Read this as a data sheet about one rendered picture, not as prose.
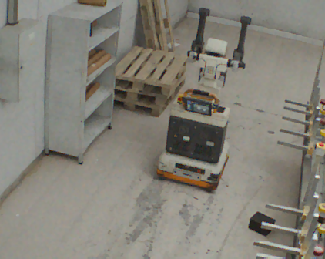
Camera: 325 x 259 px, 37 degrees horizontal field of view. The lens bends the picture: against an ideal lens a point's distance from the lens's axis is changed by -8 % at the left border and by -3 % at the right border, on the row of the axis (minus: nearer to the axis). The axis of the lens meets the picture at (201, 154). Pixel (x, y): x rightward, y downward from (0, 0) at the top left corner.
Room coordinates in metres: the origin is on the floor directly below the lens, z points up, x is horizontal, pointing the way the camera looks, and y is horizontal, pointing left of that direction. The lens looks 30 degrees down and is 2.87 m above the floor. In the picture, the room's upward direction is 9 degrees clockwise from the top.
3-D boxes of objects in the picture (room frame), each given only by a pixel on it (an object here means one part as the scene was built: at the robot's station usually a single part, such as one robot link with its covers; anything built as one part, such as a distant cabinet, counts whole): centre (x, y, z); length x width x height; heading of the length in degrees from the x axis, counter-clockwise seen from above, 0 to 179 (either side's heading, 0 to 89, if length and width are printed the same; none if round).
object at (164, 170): (4.62, 0.06, 0.16); 0.67 x 0.64 x 0.25; 172
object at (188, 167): (4.29, 0.09, 0.23); 0.41 x 0.02 x 0.08; 82
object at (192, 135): (4.53, 0.07, 0.59); 0.55 x 0.34 x 0.83; 82
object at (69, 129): (4.84, 1.37, 0.78); 0.90 x 0.45 x 1.55; 172
